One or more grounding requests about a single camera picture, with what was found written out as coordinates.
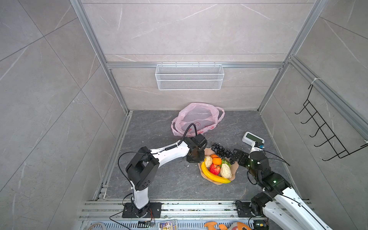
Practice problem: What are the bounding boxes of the green fake fruit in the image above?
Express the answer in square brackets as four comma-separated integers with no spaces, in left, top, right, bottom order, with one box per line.
[221,159,231,167]

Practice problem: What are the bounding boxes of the dark fake grapes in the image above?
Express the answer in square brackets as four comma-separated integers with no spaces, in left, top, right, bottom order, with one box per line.
[211,143,233,165]

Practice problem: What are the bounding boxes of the beige fake fruit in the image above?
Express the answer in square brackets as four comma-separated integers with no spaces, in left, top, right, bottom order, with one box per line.
[204,156,212,168]

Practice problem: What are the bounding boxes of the beige fake pear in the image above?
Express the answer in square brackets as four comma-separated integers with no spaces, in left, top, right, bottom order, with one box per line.
[220,163,232,179]

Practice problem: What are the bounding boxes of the pink plastic bag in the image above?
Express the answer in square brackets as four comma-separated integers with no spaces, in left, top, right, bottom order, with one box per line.
[171,103,225,136]

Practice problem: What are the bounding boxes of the red fake strawberry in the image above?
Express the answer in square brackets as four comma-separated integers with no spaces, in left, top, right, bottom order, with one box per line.
[209,164,221,175]

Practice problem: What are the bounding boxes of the yellow fake banana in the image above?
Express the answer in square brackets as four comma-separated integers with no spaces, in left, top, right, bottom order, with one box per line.
[201,162,231,184]

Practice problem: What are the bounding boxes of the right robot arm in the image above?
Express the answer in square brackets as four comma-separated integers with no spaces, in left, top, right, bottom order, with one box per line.
[230,149,331,230]

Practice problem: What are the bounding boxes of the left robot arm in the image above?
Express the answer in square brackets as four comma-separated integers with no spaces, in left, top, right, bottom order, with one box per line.
[126,134,208,210]

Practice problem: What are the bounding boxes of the white digital timer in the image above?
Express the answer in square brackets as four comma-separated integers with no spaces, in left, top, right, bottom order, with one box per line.
[242,132,264,148]

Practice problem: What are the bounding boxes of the orange plush toy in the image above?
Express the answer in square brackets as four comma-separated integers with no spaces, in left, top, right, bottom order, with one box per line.
[204,221,252,230]

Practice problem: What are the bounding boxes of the colourful card packet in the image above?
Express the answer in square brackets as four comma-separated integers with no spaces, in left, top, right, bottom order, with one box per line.
[159,220,178,230]

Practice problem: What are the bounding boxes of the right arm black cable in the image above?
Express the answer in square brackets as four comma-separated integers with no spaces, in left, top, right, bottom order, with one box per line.
[261,150,291,167]

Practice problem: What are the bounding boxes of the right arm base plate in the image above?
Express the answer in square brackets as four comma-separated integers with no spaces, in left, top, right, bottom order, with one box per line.
[234,200,272,218]

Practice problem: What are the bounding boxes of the white wire mesh basket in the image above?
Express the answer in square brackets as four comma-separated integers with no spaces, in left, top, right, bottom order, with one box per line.
[155,64,225,91]

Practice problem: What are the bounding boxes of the black wire hook rack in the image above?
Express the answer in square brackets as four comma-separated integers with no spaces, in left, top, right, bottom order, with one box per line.
[294,84,368,162]

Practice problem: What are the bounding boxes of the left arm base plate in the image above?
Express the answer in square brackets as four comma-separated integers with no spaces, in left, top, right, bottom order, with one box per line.
[122,202,163,218]

